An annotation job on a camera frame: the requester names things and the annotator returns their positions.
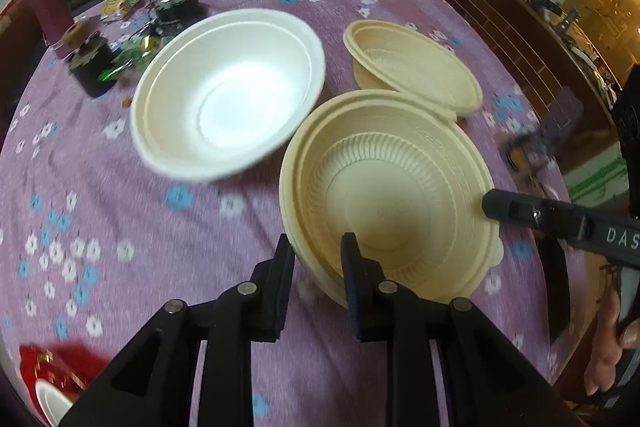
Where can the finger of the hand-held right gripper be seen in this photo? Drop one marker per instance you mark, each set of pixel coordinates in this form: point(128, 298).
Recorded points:
point(525, 212)

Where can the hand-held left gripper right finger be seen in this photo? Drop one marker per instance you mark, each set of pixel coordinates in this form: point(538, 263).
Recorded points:
point(350, 287)

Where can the white foam bowl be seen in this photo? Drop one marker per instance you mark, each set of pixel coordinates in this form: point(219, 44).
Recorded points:
point(225, 97)
point(50, 402)

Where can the small black fan device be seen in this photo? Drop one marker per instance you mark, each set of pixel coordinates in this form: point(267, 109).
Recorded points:
point(177, 9)

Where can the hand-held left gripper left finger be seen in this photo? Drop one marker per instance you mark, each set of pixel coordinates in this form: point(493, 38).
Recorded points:
point(280, 297)

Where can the person's right hand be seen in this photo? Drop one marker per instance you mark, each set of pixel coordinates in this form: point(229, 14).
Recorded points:
point(605, 357)

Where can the yellow snack packet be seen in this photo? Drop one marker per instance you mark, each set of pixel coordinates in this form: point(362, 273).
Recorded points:
point(122, 2)

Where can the beige ribbed plastic bowl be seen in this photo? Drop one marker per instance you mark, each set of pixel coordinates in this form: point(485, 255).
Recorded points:
point(415, 62)
point(400, 207)

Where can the purple thermos bottle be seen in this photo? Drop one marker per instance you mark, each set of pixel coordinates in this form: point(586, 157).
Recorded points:
point(47, 7)

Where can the black jar with wooden lid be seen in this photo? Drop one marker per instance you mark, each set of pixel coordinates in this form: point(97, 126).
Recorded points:
point(90, 67)

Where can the red plate with round label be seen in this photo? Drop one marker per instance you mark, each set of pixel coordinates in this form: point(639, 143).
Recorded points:
point(75, 359)

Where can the green plastic wrapper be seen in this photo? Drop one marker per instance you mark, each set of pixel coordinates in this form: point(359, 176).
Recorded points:
point(130, 57)

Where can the green bamboo wall sticker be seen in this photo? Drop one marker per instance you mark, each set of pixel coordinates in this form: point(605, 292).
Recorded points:
point(600, 177)

